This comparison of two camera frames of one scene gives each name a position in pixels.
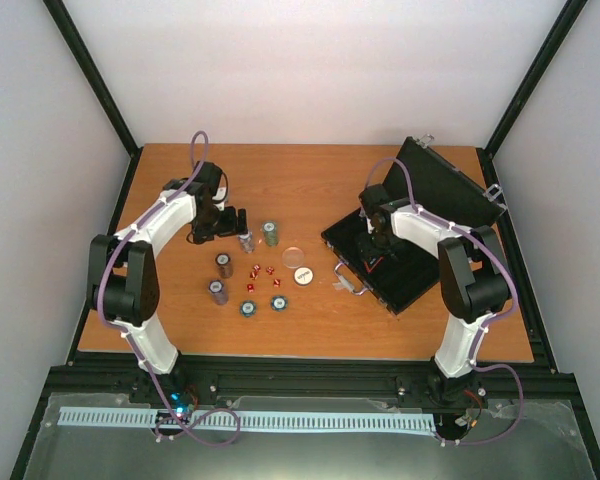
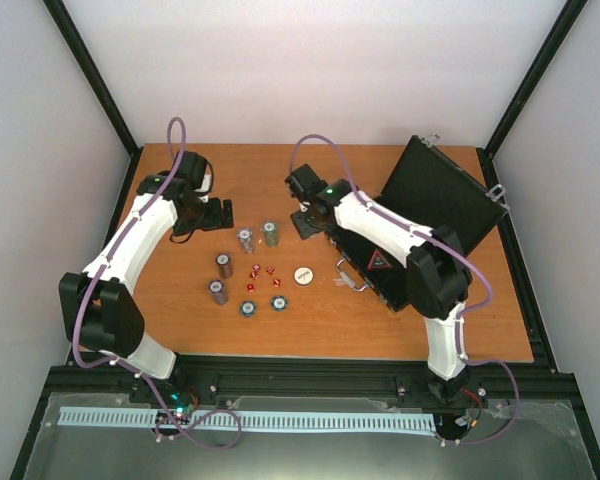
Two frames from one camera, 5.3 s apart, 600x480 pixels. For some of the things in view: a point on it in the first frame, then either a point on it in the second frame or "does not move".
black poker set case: [436, 183] does not move
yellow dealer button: [303, 275] does not move
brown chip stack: [224, 266] does not move
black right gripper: [370, 250] -> [303, 227]
